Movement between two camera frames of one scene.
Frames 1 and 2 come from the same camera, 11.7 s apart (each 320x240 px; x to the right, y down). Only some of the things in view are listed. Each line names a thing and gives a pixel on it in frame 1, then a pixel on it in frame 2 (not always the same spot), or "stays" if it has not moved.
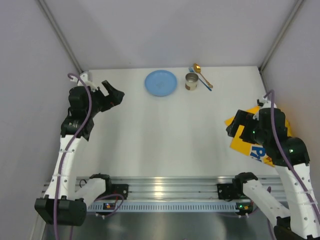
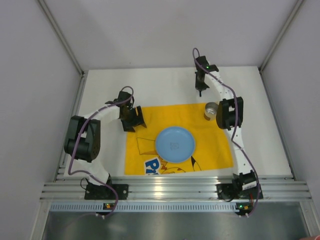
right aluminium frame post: x=264 y=61 stays
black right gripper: x=242 y=125 -> x=200 y=83
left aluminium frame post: x=62 y=35 stays
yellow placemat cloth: x=243 y=145 -> x=211 y=149
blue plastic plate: x=160 y=83 -> x=175 y=144
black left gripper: x=104 y=97 -> x=132 y=119
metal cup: x=191 y=79 -> x=210 y=111
